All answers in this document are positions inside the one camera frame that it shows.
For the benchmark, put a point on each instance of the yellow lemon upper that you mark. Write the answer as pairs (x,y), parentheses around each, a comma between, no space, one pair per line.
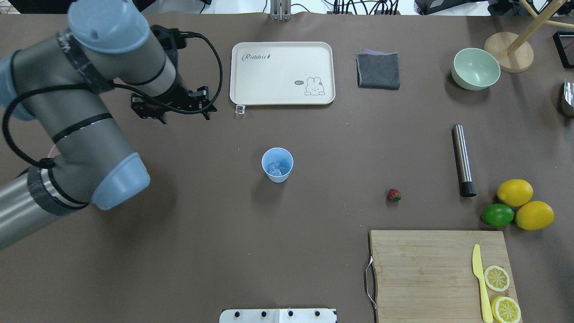
(515,192)

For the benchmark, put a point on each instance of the light blue plastic cup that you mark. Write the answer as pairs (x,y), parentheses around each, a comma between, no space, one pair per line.
(277,164)

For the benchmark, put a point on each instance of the single clear ice cube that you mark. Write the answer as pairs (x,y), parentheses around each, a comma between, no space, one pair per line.
(240,109)

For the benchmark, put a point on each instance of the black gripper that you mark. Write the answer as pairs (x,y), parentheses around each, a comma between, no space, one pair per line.
(181,97)

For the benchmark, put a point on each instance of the pink plastic bowl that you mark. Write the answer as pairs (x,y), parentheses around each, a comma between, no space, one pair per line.
(54,151)

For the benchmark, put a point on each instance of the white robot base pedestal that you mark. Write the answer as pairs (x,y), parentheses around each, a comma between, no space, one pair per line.
(285,315)

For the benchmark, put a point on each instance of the steel muddler black tip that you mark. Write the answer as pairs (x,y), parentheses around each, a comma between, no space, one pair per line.
(466,184)

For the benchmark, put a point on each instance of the cream rabbit tray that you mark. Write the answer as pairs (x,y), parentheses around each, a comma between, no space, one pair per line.
(282,73)

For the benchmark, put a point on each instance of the yellow lemon lower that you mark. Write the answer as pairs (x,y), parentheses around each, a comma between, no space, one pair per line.
(534,215)

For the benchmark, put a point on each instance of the grey folded cloth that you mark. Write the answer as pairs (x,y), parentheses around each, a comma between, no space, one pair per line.
(377,69)

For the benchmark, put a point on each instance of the wooden cup stand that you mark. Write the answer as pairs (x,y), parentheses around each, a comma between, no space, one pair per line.
(513,52)

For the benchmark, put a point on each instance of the yellow plastic knife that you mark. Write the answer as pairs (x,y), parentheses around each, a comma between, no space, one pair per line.
(477,270)

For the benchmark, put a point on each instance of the wooden cutting board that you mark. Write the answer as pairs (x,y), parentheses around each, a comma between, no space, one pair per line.
(426,276)

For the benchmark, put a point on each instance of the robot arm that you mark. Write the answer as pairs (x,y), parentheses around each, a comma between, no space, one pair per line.
(55,120)

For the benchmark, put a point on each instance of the green lime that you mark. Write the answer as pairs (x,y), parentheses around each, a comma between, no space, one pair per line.
(498,215)

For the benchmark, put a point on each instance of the lemon half upper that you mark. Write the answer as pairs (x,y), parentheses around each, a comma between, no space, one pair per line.
(506,310)

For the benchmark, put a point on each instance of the mint green bowl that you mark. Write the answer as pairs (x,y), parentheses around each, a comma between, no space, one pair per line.
(475,69)

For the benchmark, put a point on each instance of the yellow lemon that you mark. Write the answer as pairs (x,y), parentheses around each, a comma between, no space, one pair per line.
(515,192)
(534,215)

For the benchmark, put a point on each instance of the red strawberry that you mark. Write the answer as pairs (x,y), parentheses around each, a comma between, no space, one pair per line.
(394,195)

